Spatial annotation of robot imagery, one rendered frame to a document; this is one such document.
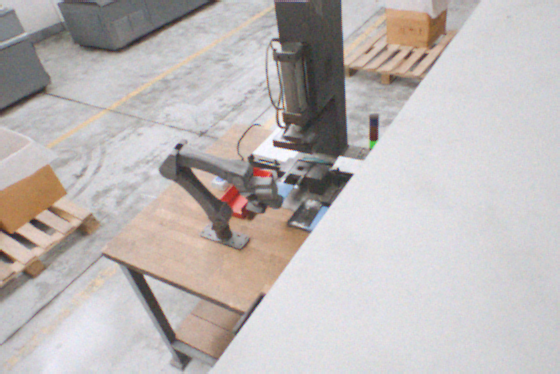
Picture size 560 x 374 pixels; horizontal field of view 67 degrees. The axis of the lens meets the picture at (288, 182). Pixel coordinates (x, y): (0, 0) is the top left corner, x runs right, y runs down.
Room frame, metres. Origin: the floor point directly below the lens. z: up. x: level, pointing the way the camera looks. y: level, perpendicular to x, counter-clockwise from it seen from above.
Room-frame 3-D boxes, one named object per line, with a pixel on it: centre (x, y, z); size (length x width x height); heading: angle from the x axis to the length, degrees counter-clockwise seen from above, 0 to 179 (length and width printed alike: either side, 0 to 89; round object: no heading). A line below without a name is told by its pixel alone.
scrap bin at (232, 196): (1.39, 0.18, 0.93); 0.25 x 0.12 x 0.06; 146
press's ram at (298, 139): (1.48, -0.10, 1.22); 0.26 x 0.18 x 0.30; 146
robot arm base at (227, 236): (1.17, 0.28, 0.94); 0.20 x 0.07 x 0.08; 56
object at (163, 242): (1.30, 0.05, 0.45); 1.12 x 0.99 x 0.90; 56
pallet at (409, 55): (4.32, -1.51, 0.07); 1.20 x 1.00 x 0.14; 140
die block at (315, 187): (1.41, -0.08, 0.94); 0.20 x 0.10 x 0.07; 56
